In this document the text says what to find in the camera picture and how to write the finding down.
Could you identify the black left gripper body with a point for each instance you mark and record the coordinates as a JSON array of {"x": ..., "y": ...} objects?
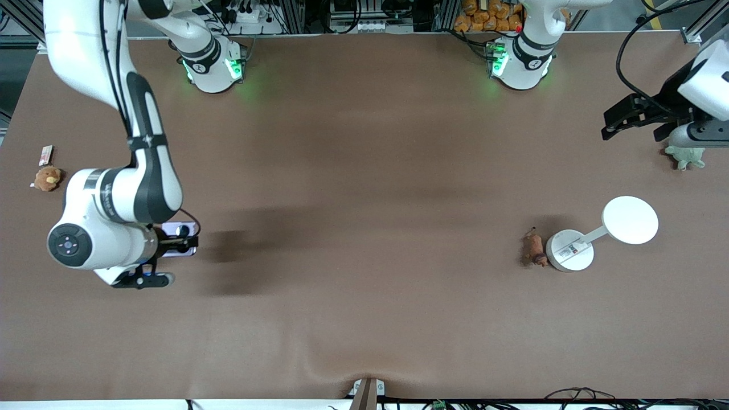
[{"x": 672, "y": 100}]

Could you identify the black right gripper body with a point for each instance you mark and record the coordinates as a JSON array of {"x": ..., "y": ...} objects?
[{"x": 169, "y": 243}]

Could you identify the brown lion statue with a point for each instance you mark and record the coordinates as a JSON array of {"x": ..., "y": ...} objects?
[{"x": 534, "y": 247}]

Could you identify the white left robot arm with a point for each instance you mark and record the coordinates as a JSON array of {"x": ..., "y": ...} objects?
[{"x": 527, "y": 57}]

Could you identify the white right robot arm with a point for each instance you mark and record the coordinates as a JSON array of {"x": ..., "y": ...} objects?
[{"x": 114, "y": 199}]

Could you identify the green plush toy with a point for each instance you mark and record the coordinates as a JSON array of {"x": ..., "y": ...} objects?
[{"x": 689, "y": 156}]

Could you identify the white desk lamp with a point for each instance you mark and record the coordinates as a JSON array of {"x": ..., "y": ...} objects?
[{"x": 629, "y": 219}]

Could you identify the brown plush toy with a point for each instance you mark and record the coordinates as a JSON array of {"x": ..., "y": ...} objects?
[{"x": 48, "y": 178}]

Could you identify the small printed tag card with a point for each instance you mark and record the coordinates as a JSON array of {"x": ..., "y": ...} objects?
[{"x": 45, "y": 155}]

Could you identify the orange plush toys pile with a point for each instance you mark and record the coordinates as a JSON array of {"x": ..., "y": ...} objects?
[{"x": 484, "y": 20}]

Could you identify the brown table mat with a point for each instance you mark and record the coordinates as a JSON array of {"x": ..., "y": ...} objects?
[{"x": 398, "y": 313}]

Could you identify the white power strip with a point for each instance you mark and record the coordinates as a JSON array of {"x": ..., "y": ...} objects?
[{"x": 250, "y": 16}]

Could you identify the white socket bar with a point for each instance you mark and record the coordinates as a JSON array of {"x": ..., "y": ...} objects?
[{"x": 370, "y": 25}]

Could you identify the aluminium frame beam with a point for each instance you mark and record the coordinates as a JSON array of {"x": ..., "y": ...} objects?
[
  {"x": 692, "y": 35},
  {"x": 42, "y": 46}
]

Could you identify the aluminium frame post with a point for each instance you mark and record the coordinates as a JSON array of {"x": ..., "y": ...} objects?
[
  {"x": 444, "y": 14},
  {"x": 293, "y": 17}
]

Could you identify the metal table edge bracket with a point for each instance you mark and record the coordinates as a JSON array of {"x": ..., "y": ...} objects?
[{"x": 365, "y": 396}]

